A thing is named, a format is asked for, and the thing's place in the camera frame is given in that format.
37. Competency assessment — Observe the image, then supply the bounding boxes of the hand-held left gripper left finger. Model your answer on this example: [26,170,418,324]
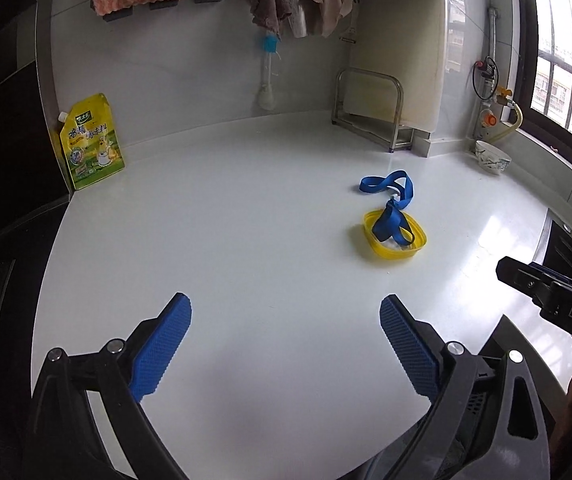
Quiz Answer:
[21,291,193,480]

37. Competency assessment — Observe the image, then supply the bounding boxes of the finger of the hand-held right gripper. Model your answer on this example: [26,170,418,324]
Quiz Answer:
[496,256,550,305]

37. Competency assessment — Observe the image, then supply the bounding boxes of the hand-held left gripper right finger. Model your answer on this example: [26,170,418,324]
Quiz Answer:
[379,294,552,480]

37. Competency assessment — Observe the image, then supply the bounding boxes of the yellow plastic container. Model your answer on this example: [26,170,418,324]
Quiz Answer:
[363,208,428,261]

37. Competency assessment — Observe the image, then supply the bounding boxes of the blue lanyard strap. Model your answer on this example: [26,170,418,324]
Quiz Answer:
[358,170,415,247]

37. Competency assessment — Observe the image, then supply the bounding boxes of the white patterned bowl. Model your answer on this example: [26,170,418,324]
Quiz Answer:
[475,140,512,176]

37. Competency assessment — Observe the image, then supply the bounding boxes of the gas regulator orange dial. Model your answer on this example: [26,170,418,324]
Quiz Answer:
[478,103,502,141]

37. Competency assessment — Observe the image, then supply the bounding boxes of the steel board rack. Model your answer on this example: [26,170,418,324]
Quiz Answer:
[331,69,414,153]

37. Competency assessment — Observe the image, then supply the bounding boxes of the yellow green seasoning pouch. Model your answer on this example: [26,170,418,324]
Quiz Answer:
[57,92,127,191]

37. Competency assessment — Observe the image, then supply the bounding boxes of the dark framed window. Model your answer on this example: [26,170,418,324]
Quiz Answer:
[513,0,572,154]

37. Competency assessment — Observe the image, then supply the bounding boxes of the steel gas pipe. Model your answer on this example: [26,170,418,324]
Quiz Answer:
[486,7,498,61]

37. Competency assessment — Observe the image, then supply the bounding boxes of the white cutting board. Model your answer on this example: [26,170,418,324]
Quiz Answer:
[341,0,449,133]

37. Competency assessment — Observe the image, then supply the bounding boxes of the dark kitchen appliance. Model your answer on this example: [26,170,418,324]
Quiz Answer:
[0,0,74,271]

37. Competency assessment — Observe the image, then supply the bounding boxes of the white bottle brush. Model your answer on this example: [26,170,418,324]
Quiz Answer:
[257,34,282,111]

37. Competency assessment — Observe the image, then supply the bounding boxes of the hanging peeler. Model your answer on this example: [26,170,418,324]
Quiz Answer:
[340,0,359,43]

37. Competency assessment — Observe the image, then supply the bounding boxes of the pale pink hanging cloth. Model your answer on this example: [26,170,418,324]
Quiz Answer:
[311,0,355,38]

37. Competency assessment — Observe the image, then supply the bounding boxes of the clear hanging plastic bag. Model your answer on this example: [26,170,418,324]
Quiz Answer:
[286,0,317,39]

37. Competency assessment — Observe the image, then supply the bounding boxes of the mauve hanging cloth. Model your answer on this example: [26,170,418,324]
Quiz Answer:
[251,0,293,37]

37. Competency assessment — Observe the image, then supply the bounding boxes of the yellow gas hose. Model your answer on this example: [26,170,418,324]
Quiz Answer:
[483,102,525,144]

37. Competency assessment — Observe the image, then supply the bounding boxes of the black solenoid valve with cable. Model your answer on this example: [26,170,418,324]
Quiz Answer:
[472,56,500,102]

